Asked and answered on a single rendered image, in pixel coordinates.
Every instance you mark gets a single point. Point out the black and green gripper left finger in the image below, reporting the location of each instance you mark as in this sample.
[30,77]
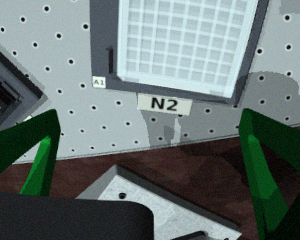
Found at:
[17,140]

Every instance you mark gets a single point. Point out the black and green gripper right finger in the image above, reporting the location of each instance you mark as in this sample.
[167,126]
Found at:
[269,205]

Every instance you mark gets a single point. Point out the white label with black text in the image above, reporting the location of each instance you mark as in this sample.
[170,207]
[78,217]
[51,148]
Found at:
[164,104]

